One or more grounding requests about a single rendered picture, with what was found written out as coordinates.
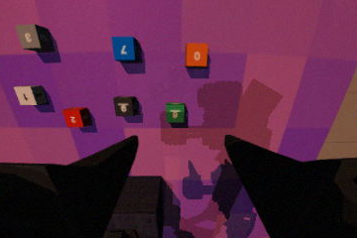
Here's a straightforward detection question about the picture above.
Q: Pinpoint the blue digit block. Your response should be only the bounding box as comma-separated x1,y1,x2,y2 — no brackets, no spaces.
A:
111,36,139,61

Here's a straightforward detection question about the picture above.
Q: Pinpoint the tan block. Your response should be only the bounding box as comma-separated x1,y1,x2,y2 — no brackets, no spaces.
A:
15,24,53,52
14,85,48,105

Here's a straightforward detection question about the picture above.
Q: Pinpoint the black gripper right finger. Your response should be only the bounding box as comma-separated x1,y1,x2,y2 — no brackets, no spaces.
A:
224,135,357,238

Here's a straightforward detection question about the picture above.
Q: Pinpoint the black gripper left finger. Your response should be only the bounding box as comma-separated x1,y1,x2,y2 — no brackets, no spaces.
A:
0,136,139,238

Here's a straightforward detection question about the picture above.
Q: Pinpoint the orange block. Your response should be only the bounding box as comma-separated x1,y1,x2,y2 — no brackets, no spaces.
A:
185,43,208,67

